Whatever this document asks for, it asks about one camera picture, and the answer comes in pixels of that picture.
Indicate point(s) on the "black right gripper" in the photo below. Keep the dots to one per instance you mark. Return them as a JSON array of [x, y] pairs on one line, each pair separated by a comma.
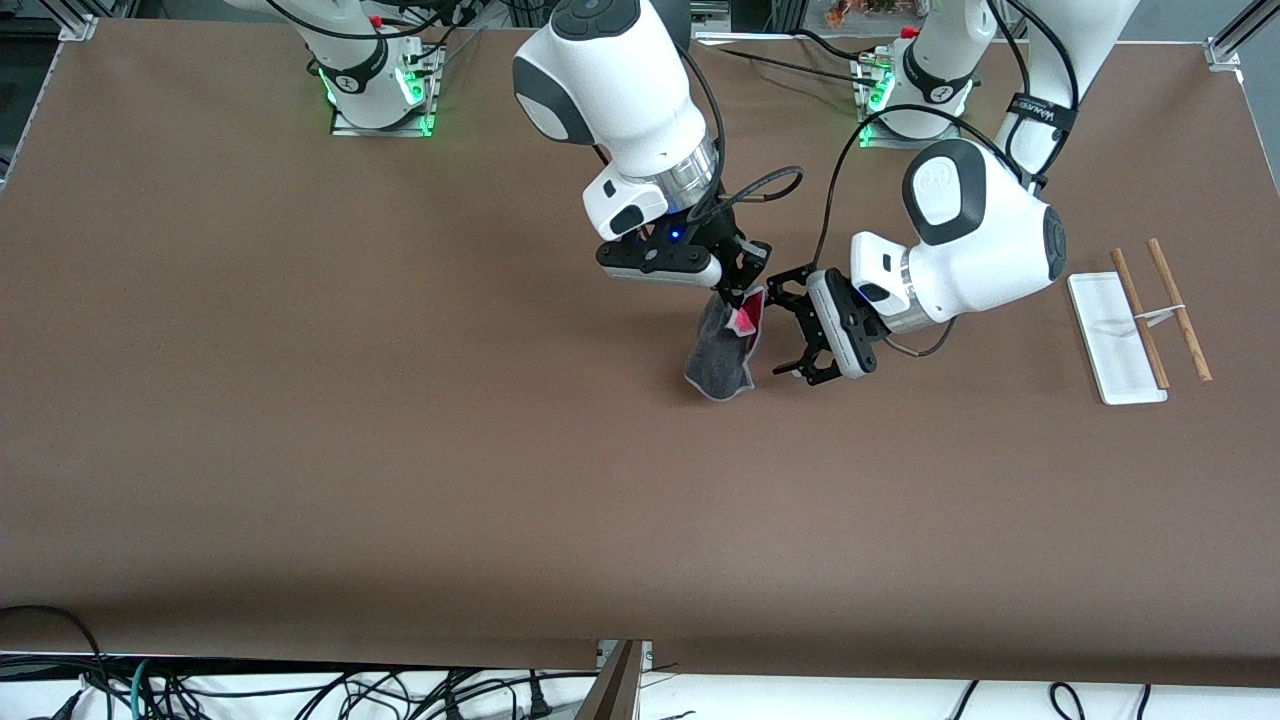
[[727, 241]]

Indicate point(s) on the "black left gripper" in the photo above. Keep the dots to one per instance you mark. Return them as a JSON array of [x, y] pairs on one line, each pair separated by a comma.
[[806, 322]]

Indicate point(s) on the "grey and pink towel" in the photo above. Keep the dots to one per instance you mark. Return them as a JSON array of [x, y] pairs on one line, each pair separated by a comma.
[[718, 360]]

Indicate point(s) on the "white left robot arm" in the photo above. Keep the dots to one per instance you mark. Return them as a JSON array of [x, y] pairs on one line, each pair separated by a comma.
[[990, 240]]

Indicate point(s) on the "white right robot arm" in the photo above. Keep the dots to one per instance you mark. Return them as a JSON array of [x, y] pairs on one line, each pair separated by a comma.
[[620, 90]]

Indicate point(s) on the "white rack with wooden bars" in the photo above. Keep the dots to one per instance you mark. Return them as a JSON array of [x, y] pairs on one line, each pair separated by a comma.
[[1120, 350]]

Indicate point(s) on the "orange object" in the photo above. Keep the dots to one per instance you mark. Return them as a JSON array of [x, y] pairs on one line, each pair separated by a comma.
[[860, 12]]

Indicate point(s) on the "metal post with wooden side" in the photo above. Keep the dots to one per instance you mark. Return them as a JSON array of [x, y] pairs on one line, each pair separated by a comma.
[[615, 690]]

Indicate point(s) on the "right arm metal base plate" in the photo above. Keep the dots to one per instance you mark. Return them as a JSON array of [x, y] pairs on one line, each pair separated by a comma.
[[345, 128]]

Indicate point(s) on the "aluminium frame corner bracket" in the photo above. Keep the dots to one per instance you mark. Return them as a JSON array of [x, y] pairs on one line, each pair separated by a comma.
[[80, 22], [1235, 45]]

